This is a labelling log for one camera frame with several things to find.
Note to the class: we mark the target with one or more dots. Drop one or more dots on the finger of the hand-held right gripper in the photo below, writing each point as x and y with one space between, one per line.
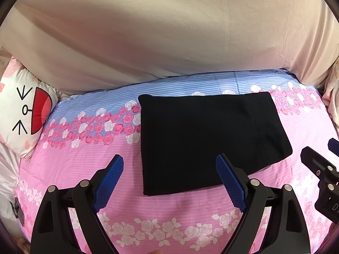
334 146
312 161

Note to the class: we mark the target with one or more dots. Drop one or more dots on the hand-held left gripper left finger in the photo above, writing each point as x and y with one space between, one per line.
108 182

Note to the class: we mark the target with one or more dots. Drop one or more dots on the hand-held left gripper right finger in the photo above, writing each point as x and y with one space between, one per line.
230 182

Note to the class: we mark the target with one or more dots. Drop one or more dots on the black pants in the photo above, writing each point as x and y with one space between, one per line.
198 137

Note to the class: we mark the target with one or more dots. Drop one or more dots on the pink floral quilt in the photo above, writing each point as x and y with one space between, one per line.
159 217

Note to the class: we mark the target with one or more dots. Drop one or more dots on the small black device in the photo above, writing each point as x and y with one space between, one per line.
17 211

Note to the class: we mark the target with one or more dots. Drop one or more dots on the white satin cloth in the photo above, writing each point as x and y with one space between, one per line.
6 169

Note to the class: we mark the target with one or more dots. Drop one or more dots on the white cartoon face pillow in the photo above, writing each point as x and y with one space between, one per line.
16 116

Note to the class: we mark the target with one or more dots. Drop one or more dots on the beige sheet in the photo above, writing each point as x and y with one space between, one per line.
159 31

